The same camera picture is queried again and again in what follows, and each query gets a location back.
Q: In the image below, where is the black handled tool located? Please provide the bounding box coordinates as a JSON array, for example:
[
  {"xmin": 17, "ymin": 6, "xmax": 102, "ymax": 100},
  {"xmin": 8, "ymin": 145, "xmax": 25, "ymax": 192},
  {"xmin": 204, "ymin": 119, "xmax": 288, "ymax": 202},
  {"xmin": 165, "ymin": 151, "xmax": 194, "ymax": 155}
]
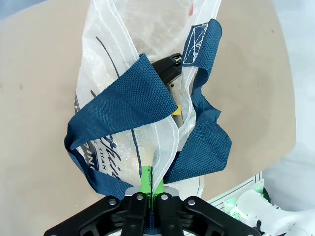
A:
[{"xmin": 150, "ymin": 53, "xmax": 185, "ymax": 118}]

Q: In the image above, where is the translucent white bag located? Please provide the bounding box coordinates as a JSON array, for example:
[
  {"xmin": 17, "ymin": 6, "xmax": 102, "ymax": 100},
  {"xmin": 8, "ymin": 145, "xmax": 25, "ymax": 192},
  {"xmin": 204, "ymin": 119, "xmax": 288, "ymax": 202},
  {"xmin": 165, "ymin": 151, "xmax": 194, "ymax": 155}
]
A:
[{"xmin": 63, "ymin": 0, "xmax": 233, "ymax": 201}]

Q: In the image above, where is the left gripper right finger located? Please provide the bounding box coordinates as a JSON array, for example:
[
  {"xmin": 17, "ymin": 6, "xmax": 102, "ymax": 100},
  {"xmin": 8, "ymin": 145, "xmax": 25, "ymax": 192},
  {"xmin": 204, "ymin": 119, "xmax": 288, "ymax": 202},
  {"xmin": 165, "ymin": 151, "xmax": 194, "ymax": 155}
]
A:
[{"xmin": 153, "ymin": 180, "xmax": 260, "ymax": 236}]

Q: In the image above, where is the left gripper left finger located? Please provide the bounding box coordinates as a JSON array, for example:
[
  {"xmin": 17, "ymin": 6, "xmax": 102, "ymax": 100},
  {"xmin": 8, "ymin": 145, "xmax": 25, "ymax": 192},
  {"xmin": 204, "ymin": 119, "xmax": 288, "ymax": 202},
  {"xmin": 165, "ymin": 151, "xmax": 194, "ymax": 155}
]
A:
[{"xmin": 44, "ymin": 166, "xmax": 154, "ymax": 236}]

